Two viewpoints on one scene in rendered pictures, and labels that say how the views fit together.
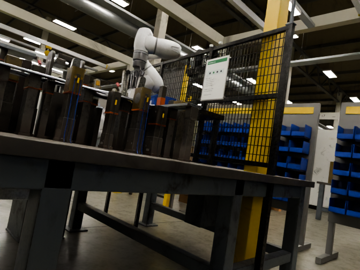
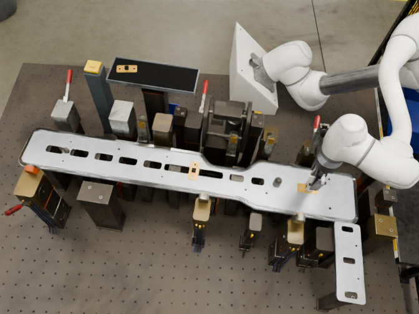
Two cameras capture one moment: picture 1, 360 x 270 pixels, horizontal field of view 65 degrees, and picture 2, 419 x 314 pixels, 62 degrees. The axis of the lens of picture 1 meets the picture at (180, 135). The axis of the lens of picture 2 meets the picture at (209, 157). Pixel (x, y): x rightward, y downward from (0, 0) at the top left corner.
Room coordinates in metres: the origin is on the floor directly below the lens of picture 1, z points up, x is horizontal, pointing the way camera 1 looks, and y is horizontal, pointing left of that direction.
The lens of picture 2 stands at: (0.94, 0.20, 2.26)
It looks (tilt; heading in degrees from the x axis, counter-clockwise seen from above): 60 degrees down; 41
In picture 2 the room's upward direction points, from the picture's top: 6 degrees clockwise
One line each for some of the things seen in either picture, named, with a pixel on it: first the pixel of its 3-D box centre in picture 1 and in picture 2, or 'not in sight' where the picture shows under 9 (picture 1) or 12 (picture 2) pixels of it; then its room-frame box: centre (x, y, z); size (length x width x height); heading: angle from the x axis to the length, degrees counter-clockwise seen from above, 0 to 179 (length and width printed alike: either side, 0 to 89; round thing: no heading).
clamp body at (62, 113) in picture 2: not in sight; (75, 130); (1.18, 1.26, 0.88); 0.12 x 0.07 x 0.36; 38
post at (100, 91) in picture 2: not in sight; (104, 101); (1.37, 1.27, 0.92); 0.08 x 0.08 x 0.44; 38
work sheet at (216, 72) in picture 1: (215, 79); not in sight; (1.95, -0.18, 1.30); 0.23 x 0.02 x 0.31; 38
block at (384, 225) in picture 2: (177, 130); (365, 239); (1.76, 0.02, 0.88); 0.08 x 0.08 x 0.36; 38
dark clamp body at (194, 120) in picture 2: (30, 101); (193, 141); (1.55, 0.84, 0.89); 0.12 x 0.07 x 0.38; 38
